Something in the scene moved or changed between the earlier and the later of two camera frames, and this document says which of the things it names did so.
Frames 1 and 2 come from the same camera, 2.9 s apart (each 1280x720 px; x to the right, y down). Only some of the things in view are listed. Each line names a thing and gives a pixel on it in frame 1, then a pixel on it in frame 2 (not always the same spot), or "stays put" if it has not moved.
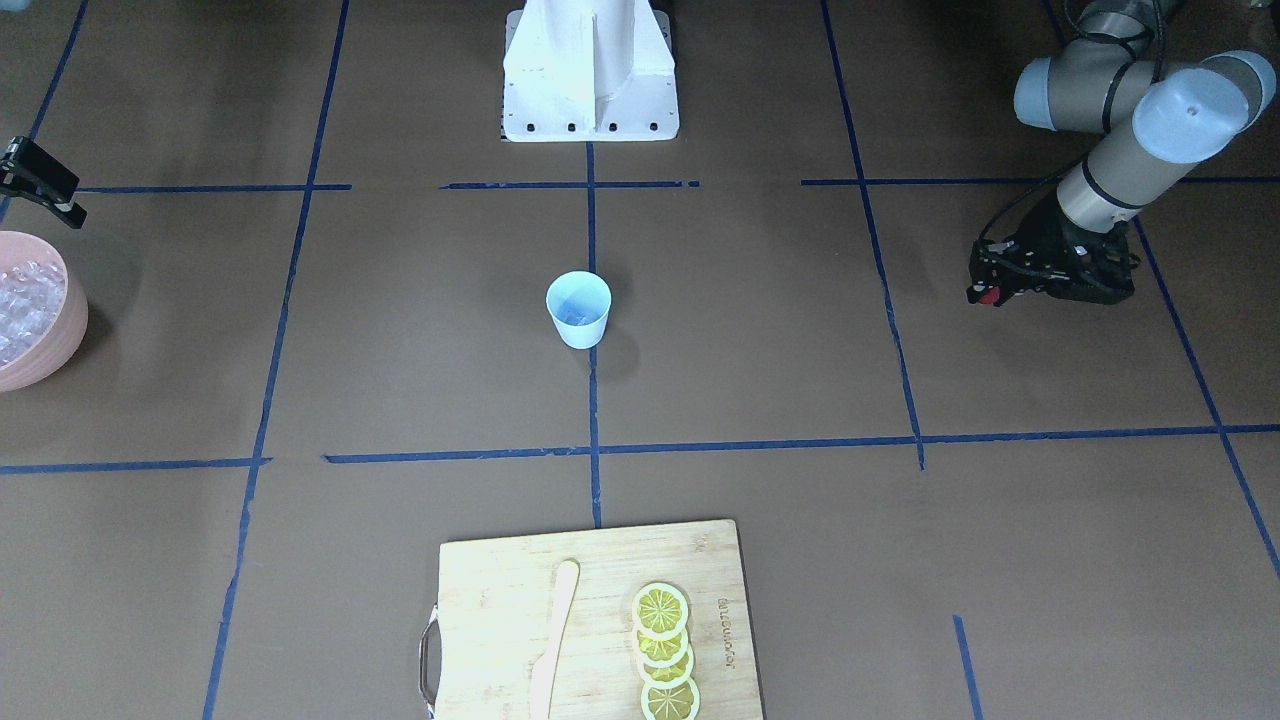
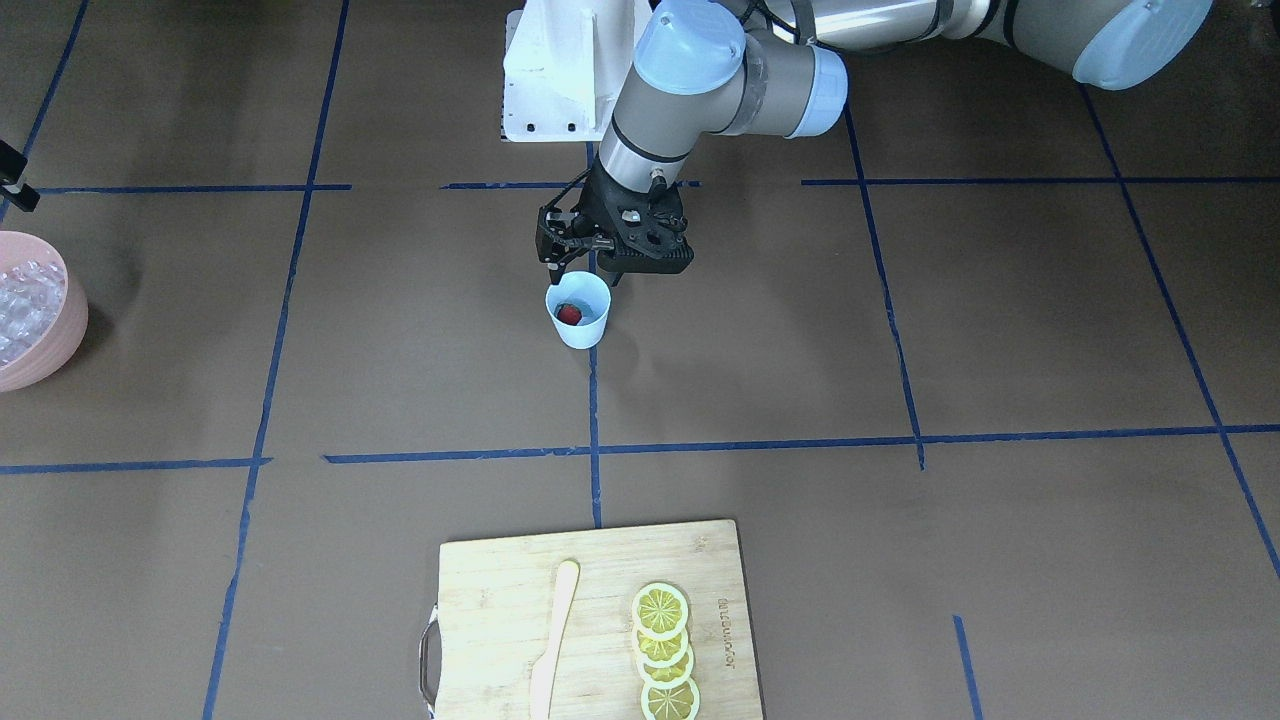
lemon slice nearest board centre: x=660 y=610 stays put
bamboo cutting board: x=496 y=603 stays put
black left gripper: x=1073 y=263 to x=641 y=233
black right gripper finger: x=28 y=170 to x=12 y=165
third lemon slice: x=669 y=674 stays put
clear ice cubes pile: x=32 y=294 stays put
